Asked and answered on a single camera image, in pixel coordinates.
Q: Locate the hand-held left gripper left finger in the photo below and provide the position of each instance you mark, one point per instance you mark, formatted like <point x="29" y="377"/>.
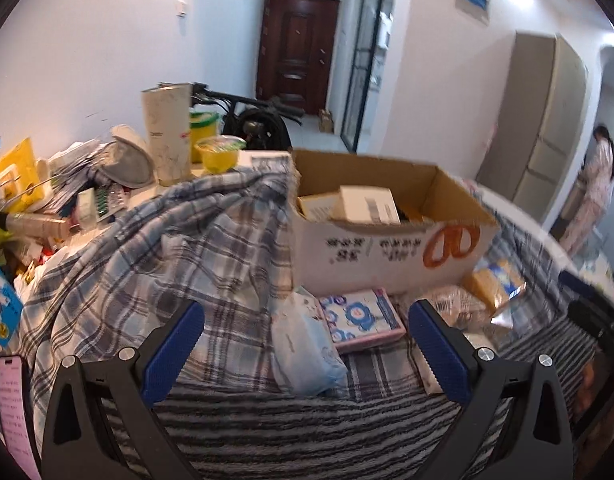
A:
<point x="173" y="355"/>

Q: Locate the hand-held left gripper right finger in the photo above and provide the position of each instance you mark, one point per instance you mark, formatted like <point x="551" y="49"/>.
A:
<point x="439" y="352"/>

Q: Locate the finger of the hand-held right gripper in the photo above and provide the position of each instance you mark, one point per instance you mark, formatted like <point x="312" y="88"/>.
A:
<point x="589" y="290"/>

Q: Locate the cardboard box with pretzel print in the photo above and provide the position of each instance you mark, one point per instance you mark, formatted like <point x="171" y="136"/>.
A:
<point x="367" y="255"/>

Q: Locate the round cake in clear wrapper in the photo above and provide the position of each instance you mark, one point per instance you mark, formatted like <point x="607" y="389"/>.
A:
<point x="457" y="305"/>

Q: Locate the pink floral tissue pack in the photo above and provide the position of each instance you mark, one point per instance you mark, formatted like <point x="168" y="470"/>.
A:
<point x="359" y="317"/>

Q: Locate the yellow snack packet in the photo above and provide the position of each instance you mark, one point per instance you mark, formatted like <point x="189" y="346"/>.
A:
<point x="497" y="285"/>

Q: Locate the blue plaid blanket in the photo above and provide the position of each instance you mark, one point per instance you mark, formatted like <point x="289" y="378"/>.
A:
<point x="187" y="260"/>

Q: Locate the white and blue tissue pack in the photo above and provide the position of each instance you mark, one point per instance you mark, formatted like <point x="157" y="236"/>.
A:
<point x="302" y="350"/>

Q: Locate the grey striped fleece blanket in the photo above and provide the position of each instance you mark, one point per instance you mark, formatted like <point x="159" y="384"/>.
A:
<point x="307" y="430"/>

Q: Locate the cream box with barcode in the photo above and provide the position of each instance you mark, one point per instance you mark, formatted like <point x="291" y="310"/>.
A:
<point x="367" y="205"/>

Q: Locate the green blister pack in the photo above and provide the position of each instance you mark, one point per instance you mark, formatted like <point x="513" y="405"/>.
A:
<point x="109" y="202"/>

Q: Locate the smartphone with pink screen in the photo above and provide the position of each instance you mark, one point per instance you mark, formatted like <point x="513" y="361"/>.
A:
<point x="17" y="410"/>

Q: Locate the beige refrigerator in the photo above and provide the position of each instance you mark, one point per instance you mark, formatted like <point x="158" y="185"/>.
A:
<point x="537" y="120"/>

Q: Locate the blue printed box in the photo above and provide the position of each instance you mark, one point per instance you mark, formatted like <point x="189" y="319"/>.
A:
<point x="2" y="305"/>

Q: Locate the clear plastic bottle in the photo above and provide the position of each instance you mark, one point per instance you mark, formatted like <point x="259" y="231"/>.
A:
<point x="37" y="223"/>

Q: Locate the grey face mask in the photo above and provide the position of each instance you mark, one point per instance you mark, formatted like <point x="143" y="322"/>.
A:
<point x="129" y="165"/>

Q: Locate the yellow jelly cup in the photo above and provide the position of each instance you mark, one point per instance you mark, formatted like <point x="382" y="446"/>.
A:
<point x="219" y="155"/>

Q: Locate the tall beige tumbler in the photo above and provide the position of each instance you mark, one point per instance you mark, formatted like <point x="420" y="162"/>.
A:
<point x="167" y="135"/>

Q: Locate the green and yellow container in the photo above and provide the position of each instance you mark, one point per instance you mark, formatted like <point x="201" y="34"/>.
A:
<point x="203" y="127"/>

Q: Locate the yellow wipes packet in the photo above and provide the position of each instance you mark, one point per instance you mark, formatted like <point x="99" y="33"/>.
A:
<point x="17" y="170"/>

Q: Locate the black bicycle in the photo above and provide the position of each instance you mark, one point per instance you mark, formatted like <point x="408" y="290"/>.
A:
<point x="257" y="125"/>

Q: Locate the small brown carton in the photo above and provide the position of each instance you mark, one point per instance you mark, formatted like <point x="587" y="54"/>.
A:
<point x="326" y="121"/>

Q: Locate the black framed glass door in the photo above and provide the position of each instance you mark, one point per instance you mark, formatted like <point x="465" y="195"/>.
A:
<point x="367" y="60"/>

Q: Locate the brown entrance door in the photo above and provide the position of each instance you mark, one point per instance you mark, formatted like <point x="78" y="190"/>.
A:
<point x="297" y="55"/>

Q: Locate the white wall switch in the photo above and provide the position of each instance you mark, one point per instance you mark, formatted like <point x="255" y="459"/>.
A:
<point x="182" y="7"/>

